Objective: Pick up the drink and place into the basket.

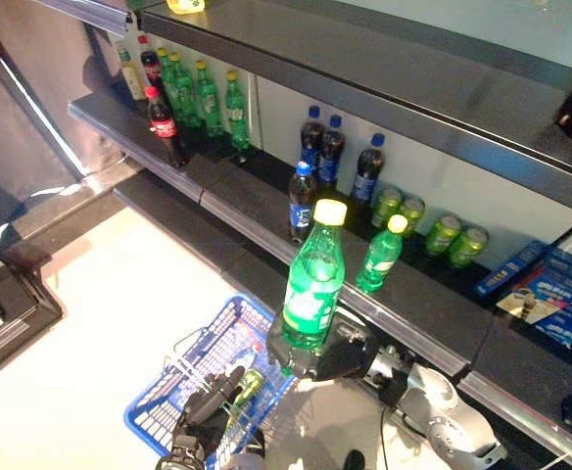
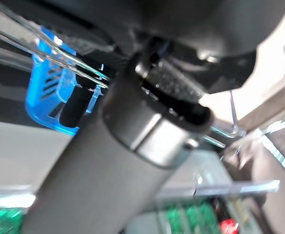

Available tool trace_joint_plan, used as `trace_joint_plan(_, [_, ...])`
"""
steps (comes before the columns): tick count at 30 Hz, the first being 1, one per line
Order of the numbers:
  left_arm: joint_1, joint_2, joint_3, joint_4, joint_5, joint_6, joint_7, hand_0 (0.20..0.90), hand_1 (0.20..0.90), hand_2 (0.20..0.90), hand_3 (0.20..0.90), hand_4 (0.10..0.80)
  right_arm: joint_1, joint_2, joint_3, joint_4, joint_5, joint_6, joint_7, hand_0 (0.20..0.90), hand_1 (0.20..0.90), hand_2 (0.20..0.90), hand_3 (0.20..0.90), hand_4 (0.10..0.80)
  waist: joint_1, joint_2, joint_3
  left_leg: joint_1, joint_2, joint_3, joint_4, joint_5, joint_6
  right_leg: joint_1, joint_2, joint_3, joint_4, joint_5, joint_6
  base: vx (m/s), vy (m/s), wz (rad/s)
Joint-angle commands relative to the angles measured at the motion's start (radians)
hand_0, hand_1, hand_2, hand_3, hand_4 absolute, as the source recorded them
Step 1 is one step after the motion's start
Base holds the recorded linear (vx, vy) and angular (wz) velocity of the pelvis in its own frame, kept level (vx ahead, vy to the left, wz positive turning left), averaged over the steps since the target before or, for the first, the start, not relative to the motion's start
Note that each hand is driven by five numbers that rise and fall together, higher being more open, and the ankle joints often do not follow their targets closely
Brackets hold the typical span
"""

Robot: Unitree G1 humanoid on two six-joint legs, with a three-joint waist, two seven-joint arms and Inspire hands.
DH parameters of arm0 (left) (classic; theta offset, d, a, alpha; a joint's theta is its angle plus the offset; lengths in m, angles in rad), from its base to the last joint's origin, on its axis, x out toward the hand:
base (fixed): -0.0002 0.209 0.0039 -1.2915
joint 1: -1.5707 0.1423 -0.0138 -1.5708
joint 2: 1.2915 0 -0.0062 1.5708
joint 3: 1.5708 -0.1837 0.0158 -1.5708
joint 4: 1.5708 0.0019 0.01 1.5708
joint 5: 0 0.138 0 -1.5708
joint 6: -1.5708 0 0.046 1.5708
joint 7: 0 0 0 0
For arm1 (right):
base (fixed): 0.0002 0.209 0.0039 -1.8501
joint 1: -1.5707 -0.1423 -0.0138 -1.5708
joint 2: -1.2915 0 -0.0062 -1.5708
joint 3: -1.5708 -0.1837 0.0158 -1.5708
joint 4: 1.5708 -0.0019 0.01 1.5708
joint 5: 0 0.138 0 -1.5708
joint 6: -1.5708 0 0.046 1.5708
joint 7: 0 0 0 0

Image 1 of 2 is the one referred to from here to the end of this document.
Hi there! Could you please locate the glossy dark stone ledge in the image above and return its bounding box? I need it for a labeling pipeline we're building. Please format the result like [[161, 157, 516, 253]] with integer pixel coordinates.
[[1, 156, 145, 268]]

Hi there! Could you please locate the black low display cabinet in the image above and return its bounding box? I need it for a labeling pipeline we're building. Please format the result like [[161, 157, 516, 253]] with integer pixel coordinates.
[[0, 237, 65, 388]]

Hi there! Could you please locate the blue plastic shopping basket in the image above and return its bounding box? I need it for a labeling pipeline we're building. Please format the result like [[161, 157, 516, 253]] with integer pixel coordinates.
[[122, 293, 300, 469]]

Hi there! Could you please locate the green Sprite bottle yellow cap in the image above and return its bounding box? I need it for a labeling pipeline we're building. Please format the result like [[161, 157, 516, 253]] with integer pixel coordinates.
[[167, 52, 202, 129], [156, 47, 177, 99], [193, 59, 224, 138], [224, 70, 252, 151], [356, 213, 409, 295], [281, 199, 349, 352]]

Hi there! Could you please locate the green bottle in basket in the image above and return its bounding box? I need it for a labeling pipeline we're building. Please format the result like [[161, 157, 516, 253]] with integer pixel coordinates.
[[226, 369, 266, 417]]

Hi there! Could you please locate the yellow green package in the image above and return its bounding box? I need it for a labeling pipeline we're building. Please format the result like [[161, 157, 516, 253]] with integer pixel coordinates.
[[166, 0, 207, 14]]

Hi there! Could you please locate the green soda can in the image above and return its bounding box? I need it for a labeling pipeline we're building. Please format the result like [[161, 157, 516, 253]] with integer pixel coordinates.
[[423, 213, 463, 259], [371, 185, 404, 230], [447, 224, 491, 269], [397, 195, 427, 236]]

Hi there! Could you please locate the blue Oreo cookie box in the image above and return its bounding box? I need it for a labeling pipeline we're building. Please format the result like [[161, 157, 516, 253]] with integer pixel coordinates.
[[495, 266, 572, 352], [535, 247, 572, 275]]

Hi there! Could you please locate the white drink bottle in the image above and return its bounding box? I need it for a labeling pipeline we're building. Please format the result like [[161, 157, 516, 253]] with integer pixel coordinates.
[[116, 41, 143, 102]]

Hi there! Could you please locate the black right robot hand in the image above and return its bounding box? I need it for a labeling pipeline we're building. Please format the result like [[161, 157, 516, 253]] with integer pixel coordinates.
[[264, 312, 381, 383]]

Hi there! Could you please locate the Coca-Cola bottle red label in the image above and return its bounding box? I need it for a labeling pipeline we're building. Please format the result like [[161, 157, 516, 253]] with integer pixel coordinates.
[[143, 86, 189, 168], [136, 34, 163, 89]]

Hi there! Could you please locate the slim navy cookie box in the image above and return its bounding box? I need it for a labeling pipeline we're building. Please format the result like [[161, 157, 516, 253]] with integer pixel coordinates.
[[474, 239, 549, 299]]

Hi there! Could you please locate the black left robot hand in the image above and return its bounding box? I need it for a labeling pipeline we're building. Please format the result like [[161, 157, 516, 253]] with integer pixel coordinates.
[[170, 365, 248, 459]]

